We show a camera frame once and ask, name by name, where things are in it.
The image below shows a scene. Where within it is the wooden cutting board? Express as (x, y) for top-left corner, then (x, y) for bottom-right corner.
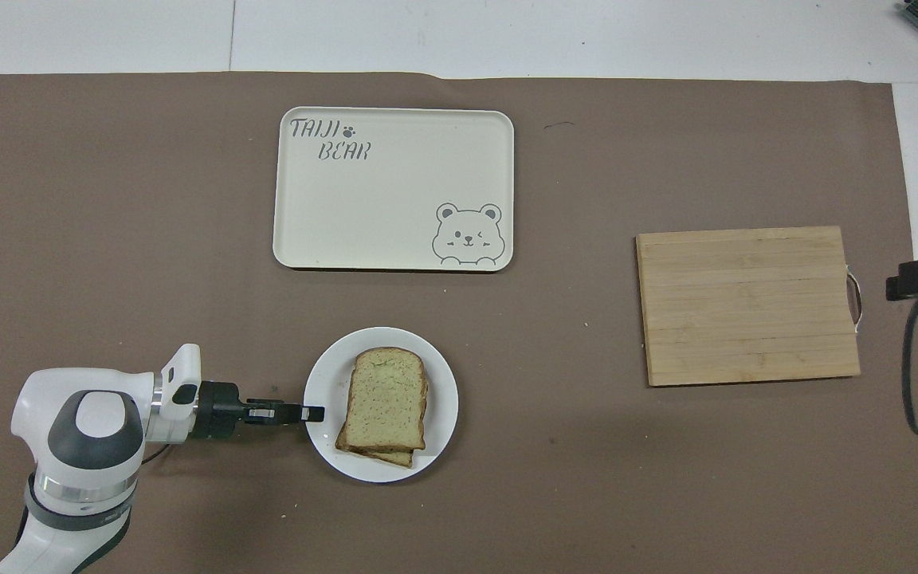
(635, 225), (864, 388)

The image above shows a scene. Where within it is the white round plate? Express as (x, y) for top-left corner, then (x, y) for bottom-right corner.
(303, 326), (460, 484)

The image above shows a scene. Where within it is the brown bread slice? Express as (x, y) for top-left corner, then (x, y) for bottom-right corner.
(335, 347), (429, 454)
(338, 375), (430, 470)

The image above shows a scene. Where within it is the cream tray with bear print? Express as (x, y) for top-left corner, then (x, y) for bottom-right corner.
(272, 106), (516, 273)

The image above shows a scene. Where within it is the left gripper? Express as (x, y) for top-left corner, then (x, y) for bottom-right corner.
(190, 381), (252, 440)

